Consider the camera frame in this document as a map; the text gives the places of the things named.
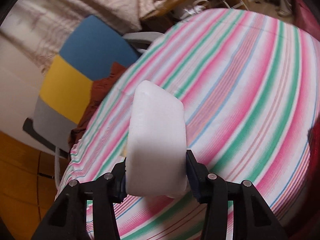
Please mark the dark red jacket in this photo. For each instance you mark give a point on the dark red jacket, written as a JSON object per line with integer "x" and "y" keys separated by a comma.
{"x": 99, "y": 90}

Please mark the grey yellow blue chair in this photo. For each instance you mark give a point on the grey yellow blue chair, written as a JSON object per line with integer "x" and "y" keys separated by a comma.
{"x": 86, "y": 56}

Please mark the red cloth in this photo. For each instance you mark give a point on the red cloth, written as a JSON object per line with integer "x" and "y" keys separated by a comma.
{"x": 305, "y": 20}

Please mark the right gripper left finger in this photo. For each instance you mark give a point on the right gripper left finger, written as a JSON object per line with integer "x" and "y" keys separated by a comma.
{"x": 115, "y": 182}

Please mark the orange wooden wardrobe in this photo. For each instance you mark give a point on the orange wooden wardrobe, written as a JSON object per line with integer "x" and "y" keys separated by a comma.
{"x": 27, "y": 186}

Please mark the pink patterned curtain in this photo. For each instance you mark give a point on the pink patterned curtain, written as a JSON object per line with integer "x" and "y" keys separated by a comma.
{"x": 39, "y": 28}

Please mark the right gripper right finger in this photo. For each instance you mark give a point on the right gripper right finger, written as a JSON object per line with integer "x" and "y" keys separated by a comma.
{"x": 206, "y": 187}

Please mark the white sponge block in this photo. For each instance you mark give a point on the white sponge block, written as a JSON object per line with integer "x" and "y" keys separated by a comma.
{"x": 156, "y": 144}

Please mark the wooden side table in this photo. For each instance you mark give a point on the wooden side table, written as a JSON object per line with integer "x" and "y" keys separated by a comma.
{"x": 166, "y": 7}

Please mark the striped pink green tablecloth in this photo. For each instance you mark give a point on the striped pink green tablecloth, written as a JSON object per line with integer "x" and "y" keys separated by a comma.
{"x": 249, "y": 84}

